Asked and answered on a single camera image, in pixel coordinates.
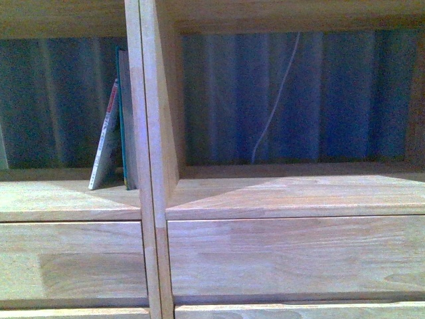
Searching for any dark blue curtain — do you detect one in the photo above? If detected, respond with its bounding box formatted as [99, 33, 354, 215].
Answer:
[1, 30, 418, 169]

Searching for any wooden bookshelf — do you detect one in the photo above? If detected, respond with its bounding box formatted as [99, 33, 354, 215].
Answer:
[1, 1, 424, 318]

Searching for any thin white cable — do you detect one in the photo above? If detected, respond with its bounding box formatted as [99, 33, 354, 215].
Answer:
[251, 31, 301, 163]

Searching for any teal hardcover book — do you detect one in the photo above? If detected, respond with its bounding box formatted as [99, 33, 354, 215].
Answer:
[116, 47, 138, 190]

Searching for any white illustrated paperback book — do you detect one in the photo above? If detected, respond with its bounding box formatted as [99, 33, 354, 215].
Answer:
[88, 78, 120, 190]

